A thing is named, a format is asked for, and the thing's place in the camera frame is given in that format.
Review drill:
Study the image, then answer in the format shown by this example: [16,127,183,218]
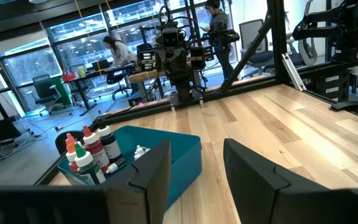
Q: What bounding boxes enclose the small brown-label dropper bottle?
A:
[105,157,127,175]

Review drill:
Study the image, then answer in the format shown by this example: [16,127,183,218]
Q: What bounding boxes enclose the long dark office desk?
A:
[62,63,137,117]

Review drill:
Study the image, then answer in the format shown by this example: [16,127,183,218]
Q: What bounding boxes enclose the large orange food coloring bottle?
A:
[65,138,81,174]

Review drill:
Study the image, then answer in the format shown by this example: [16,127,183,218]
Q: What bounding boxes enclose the grey mesh office chair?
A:
[238,18,275,79]

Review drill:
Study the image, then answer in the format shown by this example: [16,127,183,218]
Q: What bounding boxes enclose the silver aluminium bar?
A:
[280,52,307,92]

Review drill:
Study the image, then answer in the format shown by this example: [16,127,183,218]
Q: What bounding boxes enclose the black drawer unit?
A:
[314,68,353,103]

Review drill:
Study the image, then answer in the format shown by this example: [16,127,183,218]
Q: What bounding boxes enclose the black rail bracket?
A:
[330,100,358,113]

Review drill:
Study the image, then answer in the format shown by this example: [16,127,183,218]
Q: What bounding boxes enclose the blue plastic tray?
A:
[57,125,203,211]

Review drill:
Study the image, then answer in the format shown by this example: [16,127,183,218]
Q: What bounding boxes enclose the white frame office chair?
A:
[286,0,320,67]

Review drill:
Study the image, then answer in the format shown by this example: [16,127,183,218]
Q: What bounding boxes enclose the large red food coloring bottle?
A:
[82,124,111,174]

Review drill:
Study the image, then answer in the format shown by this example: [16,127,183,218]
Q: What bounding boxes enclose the green cabinet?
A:
[52,77,73,106]

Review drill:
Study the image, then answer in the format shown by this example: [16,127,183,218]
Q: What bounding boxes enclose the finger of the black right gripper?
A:
[190,46,206,71]
[139,49,157,72]

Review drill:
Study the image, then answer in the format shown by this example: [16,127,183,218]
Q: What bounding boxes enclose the small dark dropper bottle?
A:
[134,144,145,161]

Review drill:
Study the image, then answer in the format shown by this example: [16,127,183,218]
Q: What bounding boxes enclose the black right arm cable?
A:
[157,4,200,47]

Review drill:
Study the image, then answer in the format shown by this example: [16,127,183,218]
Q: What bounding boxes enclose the light wooden side table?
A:
[128,70,169,103]

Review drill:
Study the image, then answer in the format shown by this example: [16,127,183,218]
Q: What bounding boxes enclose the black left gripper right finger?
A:
[223,138,328,224]

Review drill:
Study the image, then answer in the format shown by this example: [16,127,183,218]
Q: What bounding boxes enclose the large black food coloring bottle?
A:
[97,121,124,163]

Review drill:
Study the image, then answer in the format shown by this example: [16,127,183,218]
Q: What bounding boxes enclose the large green food coloring bottle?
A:
[74,142,107,186]

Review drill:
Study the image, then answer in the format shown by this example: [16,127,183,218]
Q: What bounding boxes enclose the person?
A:
[103,35,139,68]
[203,0,239,82]

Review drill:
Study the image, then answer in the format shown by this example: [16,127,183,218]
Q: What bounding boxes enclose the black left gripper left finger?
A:
[104,139,172,224]

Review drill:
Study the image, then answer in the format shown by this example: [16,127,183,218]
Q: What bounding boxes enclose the black mesh office chair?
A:
[30,73,67,116]

